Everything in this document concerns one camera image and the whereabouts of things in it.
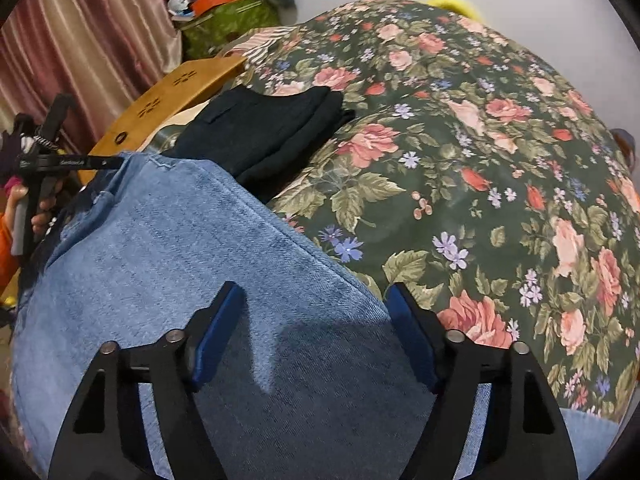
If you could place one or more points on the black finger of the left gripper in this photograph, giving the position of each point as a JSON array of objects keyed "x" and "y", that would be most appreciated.
[{"x": 70, "y": 162}]

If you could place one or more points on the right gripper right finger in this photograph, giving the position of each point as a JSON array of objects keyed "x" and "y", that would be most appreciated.
[{"x": 524, "y": 435}]

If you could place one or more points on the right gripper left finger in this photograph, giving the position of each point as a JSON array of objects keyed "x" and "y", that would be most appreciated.
[{"x": 103, "y": 435}]

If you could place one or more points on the blue denim jeans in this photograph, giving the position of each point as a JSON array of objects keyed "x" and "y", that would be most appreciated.
[{"x": 313, "y": 385}]

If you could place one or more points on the striped red curtain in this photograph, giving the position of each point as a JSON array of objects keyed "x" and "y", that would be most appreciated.
[{"x": 104, "y": 53}]

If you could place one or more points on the green storage box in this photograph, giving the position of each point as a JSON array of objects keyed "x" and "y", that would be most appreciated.
[{"x": 205, "y": 36}]

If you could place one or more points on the black folded garment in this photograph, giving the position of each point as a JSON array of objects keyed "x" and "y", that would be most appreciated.
[{"x": 264, "y": 142}]

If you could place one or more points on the floral bedspread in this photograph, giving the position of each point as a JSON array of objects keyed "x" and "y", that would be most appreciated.
[{"x": 476, "y": 174}]

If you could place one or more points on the purple bag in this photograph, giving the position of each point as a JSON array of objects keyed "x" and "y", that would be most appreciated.
[{"x": 627, "y": 145}]

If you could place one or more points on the yellow foam tube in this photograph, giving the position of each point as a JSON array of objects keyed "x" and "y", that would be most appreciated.
[{"x": 460, "y": 7}]

